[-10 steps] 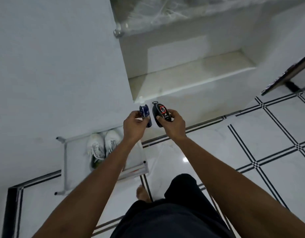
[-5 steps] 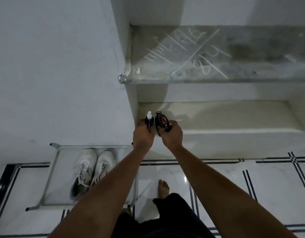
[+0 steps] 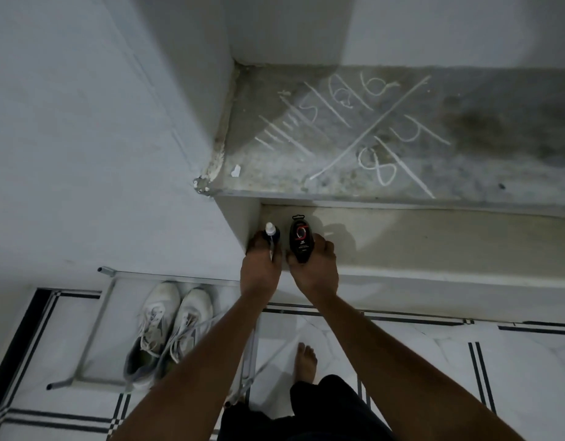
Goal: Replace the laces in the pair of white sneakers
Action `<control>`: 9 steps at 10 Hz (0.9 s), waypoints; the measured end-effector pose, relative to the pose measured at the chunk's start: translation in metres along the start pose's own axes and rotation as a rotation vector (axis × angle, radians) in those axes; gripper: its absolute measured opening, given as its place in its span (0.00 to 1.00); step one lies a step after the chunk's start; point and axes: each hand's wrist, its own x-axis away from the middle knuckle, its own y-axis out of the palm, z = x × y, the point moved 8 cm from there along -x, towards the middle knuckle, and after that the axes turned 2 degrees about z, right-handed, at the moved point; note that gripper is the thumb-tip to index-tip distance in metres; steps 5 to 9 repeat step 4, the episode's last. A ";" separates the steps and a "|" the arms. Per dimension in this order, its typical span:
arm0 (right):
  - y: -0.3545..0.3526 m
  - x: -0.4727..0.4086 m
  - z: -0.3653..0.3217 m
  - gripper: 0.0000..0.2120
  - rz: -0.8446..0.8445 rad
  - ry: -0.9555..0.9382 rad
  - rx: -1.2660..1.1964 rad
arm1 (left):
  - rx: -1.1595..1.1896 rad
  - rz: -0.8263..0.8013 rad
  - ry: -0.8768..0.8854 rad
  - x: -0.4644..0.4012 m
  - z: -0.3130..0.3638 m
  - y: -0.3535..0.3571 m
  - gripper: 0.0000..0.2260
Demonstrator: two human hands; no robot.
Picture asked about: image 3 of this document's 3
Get person's right hand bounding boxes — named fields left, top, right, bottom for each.
left=286, top=233, right=340, bottom=304

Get person's left hand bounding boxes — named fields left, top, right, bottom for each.
left=239, top=230, right=284, bottom=300

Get black oval polish bottle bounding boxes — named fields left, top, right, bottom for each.
left=289, top=214, right=317, bottom=265

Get white grey sneaker shoe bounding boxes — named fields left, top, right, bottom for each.
left=155, top=287, right=215, bottom=384
left=123, top=281, right=181, bottom=387

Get grey white shoelace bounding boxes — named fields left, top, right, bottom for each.
left=165, top=314, right=219, bottom=361
left=137, top=305, right=169, bottom=356

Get person's left forearm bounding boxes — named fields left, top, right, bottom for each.
left=109, top=291, right=276, bottom=441

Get person's right forearm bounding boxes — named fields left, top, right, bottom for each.
left=306, top=293, right=527, bottom=441

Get person's right foot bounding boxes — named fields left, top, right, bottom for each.
left=293, top=342, right=319, bottom=386

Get grey metal shelf rack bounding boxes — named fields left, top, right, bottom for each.
left=45, top=266, right=261, bottom=409

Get black shorts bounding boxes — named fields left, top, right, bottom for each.
left=216, top=374, right=396, bottom=441

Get white wall ledge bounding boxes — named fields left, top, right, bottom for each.
left=193, top=61, right=565, bottom=313

